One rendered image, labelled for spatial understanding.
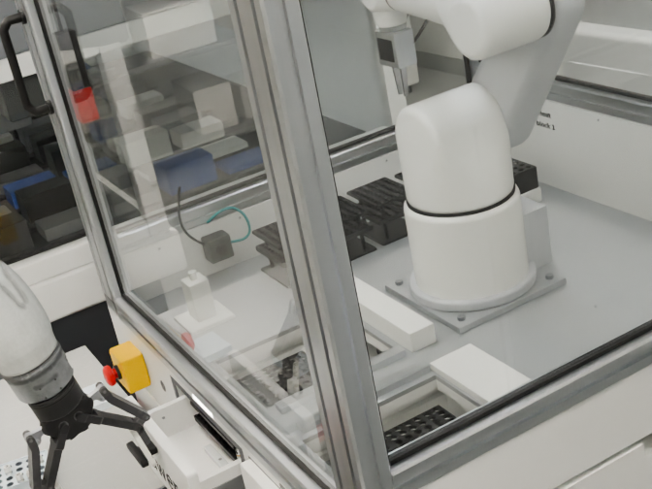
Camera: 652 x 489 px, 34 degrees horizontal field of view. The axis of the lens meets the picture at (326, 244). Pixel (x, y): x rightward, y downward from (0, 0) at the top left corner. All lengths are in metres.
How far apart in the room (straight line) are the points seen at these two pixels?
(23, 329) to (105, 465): 0.57
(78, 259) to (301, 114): 1.48
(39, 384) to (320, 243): 0.60
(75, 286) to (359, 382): 1.39
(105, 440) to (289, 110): 1.17
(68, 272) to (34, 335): 0.96
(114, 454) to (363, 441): 0.90
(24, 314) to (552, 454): 0.72
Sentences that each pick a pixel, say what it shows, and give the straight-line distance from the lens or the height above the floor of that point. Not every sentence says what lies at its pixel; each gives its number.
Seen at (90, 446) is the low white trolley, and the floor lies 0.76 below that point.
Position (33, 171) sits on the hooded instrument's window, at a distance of 2.42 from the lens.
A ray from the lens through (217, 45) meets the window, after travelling 1.19.
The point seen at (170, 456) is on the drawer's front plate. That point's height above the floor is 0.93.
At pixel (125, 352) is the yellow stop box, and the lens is 2.04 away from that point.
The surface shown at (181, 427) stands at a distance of 1.90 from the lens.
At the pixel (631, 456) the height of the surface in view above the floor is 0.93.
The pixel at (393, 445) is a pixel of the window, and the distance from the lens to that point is 1.27.
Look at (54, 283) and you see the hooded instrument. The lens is 2.48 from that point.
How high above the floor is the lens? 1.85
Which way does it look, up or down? 24 degrees down
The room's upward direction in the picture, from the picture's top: 12 degrees counter-clockwise
